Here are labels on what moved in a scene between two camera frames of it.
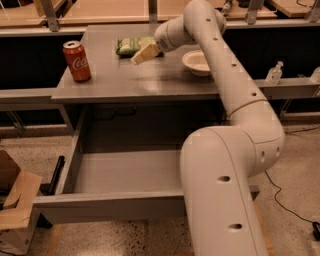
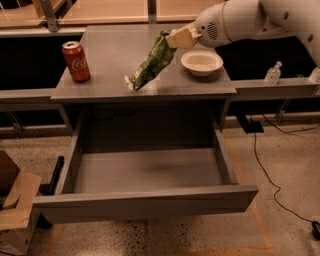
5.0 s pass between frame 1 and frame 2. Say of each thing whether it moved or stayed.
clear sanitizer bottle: stayed
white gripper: moved
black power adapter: stayed
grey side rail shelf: stayed
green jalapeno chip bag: moved
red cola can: stayed
